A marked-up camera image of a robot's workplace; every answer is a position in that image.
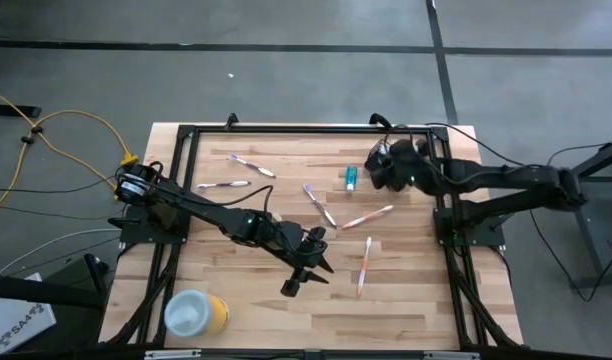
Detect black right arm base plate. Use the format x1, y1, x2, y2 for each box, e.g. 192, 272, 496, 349
432, 207, 508, 250

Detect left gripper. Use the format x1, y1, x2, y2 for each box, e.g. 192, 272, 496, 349
273, 222, 336, 299

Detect black desk frame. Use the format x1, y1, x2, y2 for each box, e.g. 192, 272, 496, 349
545, 135, 612, 291

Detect white floor cable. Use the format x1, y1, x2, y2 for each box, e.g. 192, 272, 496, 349
0, 227, 123, 276

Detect black cable off table corner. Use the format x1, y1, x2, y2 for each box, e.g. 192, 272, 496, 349
422, 120, 523, 167

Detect yellow cup white inside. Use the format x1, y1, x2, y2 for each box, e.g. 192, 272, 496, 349
163, 288, 231, 339

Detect black stand leg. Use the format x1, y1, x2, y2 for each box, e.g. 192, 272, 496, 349
0, 252, 112, 311

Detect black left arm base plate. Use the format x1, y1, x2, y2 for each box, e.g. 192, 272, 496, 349
119, 203, 193, 246

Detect thin black floor cable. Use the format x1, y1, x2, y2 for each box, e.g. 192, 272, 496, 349
0, 174, 117, 194
0, 202, 128, 222

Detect white printed box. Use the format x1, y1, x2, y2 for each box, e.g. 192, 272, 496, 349
0, 272, 58, 355

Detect black wire basket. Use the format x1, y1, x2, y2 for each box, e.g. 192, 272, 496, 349
364, 138, 402, 192

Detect yellow extension cable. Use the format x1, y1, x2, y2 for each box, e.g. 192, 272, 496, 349
0, 108, 140, 221
0, 85, 118, 190

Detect black looping floor cable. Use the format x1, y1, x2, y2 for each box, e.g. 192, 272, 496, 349
527, 199, 612, 305

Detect purple white toothbrush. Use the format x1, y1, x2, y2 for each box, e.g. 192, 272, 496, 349
229, 153, 277, 179
196, 180, 252, 190
302, 183, 338, 229

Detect black flat floor bar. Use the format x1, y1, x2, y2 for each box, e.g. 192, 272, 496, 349
0, 103, 43, 119

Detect silver metal bracket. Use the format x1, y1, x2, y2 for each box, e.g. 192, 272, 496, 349
144, 349, 202, 360
423, 350, 481, 360

